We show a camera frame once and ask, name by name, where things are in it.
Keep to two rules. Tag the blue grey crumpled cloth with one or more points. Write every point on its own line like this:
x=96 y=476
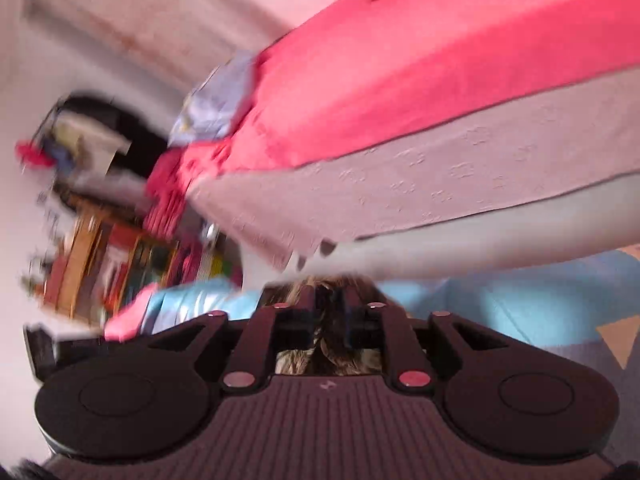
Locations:
x=215 y=105

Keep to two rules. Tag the white embossed mattress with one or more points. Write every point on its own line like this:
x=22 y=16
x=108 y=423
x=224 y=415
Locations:
x=425 y=180

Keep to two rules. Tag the pink under sheet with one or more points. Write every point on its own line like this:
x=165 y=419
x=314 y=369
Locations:
x=130 y=315

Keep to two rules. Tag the pink floral curtain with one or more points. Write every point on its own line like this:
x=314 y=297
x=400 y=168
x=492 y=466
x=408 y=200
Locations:
x=150 y=15

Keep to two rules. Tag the bed with pink sheet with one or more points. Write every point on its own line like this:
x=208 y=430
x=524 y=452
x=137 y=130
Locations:
x=400 y=70

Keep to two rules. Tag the hanging clothes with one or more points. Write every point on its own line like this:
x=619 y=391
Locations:
x=100 y=135

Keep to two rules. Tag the blue patterned blanket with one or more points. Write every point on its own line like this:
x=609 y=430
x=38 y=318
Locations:
x=525 y=300

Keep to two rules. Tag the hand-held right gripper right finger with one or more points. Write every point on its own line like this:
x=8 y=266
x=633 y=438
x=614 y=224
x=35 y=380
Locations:
x=357 y=321

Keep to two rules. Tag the red hanging item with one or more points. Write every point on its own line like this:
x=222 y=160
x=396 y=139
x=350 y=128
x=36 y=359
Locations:
x=32 y=154

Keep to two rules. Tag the brown paisley shirt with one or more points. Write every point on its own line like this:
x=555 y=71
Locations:
x=322 y=355

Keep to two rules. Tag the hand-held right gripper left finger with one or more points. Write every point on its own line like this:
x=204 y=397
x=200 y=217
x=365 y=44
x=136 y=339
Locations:
x=292 y=321

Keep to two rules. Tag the wooden shelf of books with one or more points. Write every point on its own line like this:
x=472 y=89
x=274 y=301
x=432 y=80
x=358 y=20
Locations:
x=115 y=260

